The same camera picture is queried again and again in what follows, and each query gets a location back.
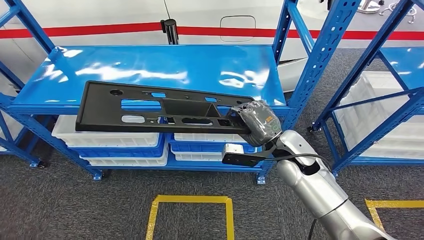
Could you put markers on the black stanchion post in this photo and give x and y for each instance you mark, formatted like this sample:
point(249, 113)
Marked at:
point(170, 31)

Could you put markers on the large white plastic crate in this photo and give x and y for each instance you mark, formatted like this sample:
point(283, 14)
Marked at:
point(397, 152)
point(371, 109)

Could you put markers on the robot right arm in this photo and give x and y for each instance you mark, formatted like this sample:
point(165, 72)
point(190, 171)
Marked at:
point(314, 188)

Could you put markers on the red barrier belt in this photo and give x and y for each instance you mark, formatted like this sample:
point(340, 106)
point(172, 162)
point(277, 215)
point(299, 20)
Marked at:
point(99, 30)

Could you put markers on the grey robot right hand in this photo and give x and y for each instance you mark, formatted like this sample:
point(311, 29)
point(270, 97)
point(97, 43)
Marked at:
point(260, 122)

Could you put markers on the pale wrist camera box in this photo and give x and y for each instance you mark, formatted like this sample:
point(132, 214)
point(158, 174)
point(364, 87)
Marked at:
point(233, 149)

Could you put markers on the black plastic panel part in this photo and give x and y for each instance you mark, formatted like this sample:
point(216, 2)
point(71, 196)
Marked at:
point(99, 112)

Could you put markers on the yellow floor tape square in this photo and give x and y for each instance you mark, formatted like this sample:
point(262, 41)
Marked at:
point(397, 203)
point(192, 199)

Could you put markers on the blue steel shelf rack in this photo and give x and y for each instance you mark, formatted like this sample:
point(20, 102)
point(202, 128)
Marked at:
point(165, 66)
point(407, 63)
point(20, 154)

